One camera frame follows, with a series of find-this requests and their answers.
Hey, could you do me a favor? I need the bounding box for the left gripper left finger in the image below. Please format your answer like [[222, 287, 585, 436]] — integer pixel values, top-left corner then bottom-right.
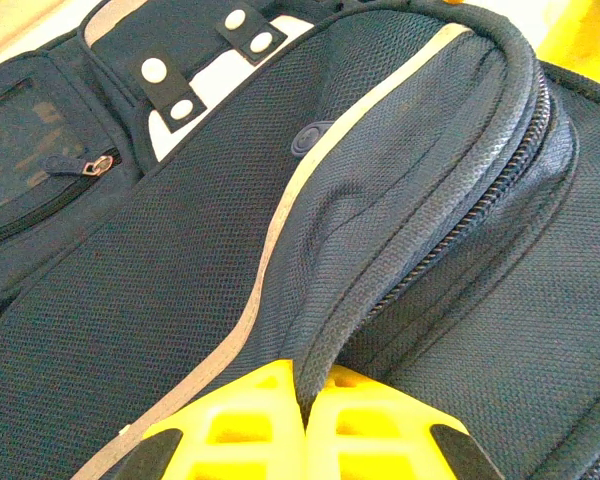
[[74, 358, 307, 480]]

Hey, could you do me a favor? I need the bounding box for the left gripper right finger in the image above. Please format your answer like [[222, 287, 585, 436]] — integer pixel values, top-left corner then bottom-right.
[[304, 364, 501, 480]]

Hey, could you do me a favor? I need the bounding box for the navy blue backpack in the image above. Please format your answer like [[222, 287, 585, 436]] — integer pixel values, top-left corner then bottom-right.
[[0, 0, 600, 480]]

